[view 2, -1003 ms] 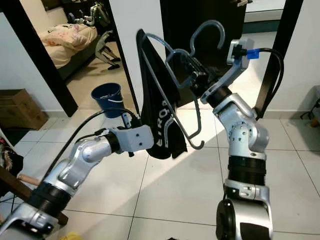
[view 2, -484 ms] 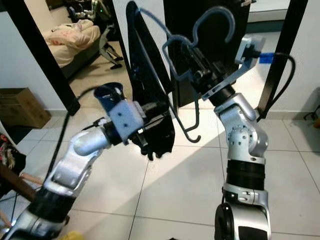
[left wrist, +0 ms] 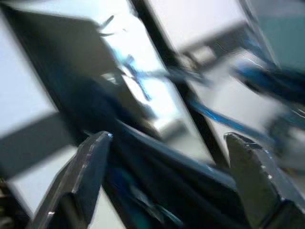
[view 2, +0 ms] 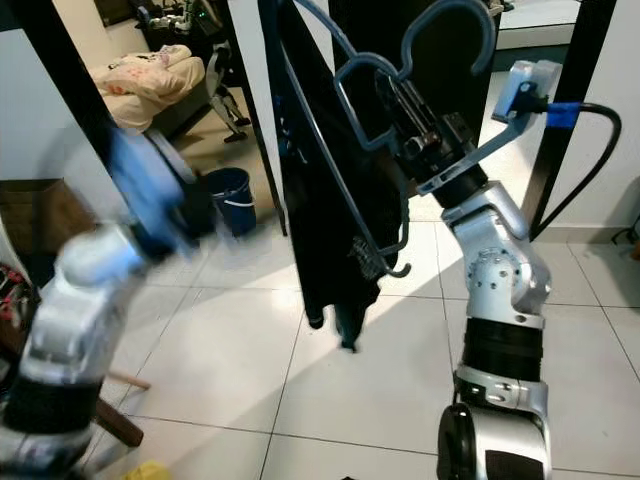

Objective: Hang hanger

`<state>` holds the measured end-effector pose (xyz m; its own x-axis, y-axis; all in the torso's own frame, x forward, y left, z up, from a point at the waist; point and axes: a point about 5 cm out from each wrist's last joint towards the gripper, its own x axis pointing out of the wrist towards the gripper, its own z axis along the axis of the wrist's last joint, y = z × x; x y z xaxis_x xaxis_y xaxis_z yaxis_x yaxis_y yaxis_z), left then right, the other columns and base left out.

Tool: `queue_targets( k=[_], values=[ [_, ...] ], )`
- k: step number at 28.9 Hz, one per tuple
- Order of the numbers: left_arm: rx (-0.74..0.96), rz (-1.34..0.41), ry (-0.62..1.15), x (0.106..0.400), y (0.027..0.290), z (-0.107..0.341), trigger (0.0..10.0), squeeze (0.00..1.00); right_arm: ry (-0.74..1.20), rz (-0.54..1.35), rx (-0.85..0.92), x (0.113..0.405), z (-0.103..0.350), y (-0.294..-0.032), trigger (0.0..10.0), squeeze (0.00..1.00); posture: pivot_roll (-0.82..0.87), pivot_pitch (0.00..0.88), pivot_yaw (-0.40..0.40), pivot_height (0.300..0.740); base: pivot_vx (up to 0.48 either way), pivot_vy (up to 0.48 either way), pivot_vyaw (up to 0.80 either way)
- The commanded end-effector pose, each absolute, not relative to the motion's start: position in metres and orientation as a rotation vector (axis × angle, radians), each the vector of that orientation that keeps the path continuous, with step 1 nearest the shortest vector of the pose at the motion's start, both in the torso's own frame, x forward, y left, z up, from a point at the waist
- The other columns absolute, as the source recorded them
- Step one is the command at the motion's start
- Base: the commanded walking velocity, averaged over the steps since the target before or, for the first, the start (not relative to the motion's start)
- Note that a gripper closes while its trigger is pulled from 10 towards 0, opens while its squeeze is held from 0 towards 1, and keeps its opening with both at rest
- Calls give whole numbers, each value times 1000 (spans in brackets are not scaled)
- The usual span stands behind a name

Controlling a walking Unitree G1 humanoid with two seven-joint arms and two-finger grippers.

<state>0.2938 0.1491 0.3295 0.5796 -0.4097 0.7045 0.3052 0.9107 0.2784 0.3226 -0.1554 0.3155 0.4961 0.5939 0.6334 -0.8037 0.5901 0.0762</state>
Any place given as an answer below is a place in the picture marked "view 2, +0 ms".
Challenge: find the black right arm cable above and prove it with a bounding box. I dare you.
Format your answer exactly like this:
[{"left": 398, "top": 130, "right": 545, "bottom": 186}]
[{"left": 545, "top": 100, "right": 623, "bottom": 236}]

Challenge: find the blue plastic bucket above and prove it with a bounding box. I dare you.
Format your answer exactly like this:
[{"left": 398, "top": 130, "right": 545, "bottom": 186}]
[{"left": 205, "top": 167, "right": 254, "bottom": 238}]

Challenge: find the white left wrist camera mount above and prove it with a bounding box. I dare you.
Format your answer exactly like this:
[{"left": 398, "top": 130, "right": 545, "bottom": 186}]
[{"left": 105, "top": 125, "right": 223, "bottom": 263}]

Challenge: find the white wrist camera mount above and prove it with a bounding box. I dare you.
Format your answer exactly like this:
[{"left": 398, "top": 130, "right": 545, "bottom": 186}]
[
  {"left": 415, "top": 60, "right": 561, "bottom": 196},
  {"left": 105, "top": 125, "right": 223, "bottom": 263}
]

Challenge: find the red black patterned garment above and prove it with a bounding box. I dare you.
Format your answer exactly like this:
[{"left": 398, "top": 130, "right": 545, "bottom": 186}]
[{"left": 0, "top": 265, "right": 33, "bottom": 346}]

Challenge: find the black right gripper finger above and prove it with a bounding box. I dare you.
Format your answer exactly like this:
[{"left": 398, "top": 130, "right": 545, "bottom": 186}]
[
  {"left": 380, "top": 75, "right": 423, "bottom": 141},
  {"left": 395, "top": 72, "right": 446, "bottom": 126}
]

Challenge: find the beige sofa with bedding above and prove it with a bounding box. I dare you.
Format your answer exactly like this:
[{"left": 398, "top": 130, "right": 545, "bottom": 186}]
[{"left": 90, "top": 45, "right": 211, "bottom": 131}]

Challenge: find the black jersey with white lettering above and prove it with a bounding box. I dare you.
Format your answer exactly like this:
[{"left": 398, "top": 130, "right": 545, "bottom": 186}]
[{"left": 275, "top": 0, "right": 388, "bottom": 351}]

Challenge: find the humanoid robot with green torso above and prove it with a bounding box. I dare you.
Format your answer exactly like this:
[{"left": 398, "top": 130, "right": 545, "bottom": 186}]
[{"left": 135, "top": 0, "right": 261, "bottom": 126}]

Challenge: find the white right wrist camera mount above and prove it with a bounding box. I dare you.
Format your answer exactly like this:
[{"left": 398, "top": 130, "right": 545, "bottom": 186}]
[{"left": 415, "top": 60, "right": 561, "bottom": 196}]

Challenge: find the grey plastic hanger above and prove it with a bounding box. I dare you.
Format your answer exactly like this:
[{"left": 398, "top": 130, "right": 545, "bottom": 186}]
[{"left": 290, "top": 0, "right": 498, "bottom": 279}]

